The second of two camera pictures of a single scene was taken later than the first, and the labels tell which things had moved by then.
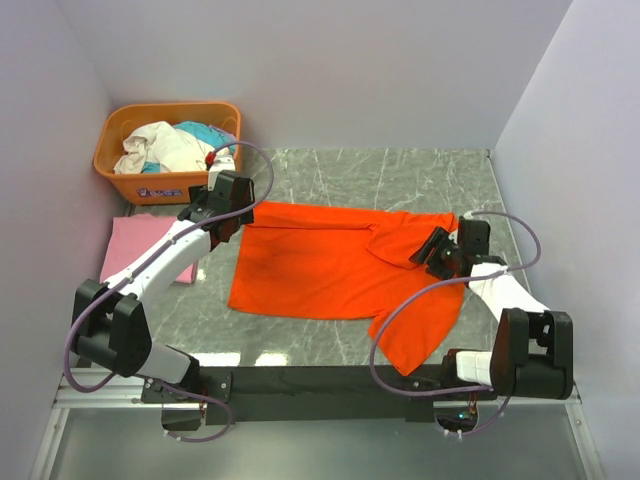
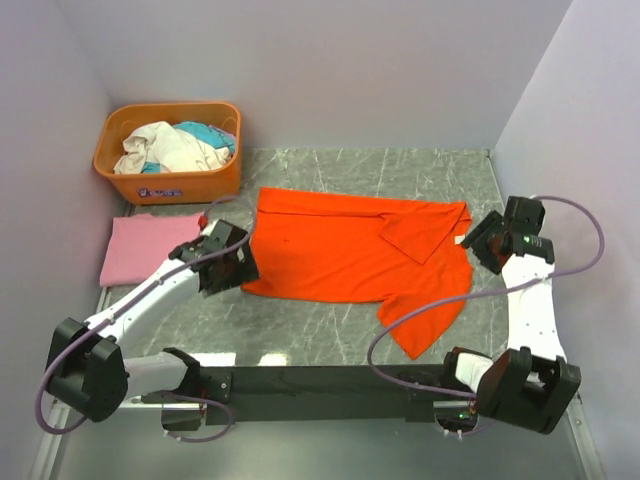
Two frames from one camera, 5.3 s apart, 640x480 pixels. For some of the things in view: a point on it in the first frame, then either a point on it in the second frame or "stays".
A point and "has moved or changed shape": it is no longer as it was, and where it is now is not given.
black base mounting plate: [242, 395] stays
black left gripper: [200, 194] → [245, 272]
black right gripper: [438, 239] → [476, 240]
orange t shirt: [346, 263] has moved or changed shape
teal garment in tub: [199, 130] stays
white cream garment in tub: [169, 147] stays
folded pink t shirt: [129, 235] stays
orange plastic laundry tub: [159, 188] stays
